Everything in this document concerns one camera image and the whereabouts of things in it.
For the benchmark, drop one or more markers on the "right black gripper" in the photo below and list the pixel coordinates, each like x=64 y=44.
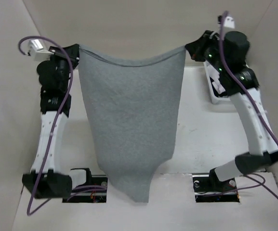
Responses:
x=195 y=48

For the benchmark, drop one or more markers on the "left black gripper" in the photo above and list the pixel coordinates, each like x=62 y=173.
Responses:
x=73 y=50

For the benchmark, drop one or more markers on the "grey tank top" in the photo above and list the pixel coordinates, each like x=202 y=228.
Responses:
x=132 y=108

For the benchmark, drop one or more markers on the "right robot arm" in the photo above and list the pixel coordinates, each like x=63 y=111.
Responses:
x=242 y=88

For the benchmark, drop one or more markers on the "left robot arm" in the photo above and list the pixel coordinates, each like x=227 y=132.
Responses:
x=45 y=180

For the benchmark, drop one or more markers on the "white plastic basket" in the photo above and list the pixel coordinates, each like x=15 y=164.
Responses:
x=217 y=92

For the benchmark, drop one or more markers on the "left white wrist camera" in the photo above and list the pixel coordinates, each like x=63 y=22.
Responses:
x=37 y=51

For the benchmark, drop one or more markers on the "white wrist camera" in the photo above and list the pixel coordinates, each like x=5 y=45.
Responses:
x=228 y=23
x=37 y=51

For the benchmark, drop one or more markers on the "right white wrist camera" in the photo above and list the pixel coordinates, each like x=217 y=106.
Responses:
x=228 y=23

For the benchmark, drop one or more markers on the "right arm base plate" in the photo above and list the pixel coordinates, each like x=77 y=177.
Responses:
x=206 y=191

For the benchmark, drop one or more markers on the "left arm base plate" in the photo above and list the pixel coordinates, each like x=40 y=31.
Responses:
x=93 y=191

